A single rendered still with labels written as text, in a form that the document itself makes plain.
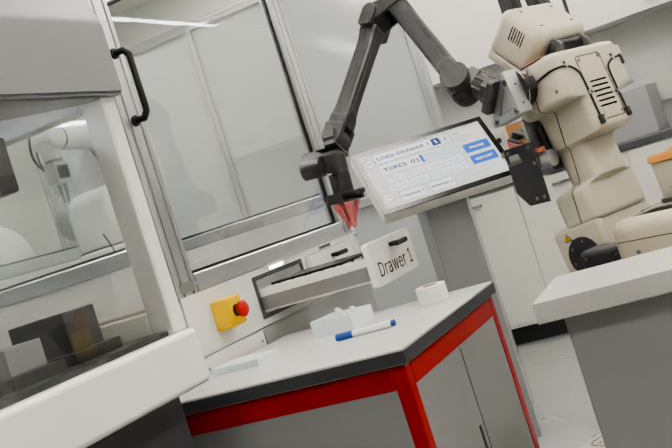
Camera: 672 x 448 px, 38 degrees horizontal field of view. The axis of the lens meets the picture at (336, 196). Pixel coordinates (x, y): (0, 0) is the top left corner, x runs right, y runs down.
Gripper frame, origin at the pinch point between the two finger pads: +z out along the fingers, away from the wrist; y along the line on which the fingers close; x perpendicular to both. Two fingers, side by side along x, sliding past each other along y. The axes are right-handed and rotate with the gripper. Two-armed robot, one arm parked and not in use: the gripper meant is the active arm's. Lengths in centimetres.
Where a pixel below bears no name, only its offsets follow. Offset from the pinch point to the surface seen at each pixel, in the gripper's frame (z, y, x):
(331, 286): 12.6, 1.5, 18.6
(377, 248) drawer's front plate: 6.1, -11.4, 14.6
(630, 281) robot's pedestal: 16, -77, 65
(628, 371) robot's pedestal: 33, -72, 62
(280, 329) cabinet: 21.7, 21.4, 13.9
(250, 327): 17.5, 21.8, 27.6
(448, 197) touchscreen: 4, 0, -85
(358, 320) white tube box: 19.0, -12.0, 37.4
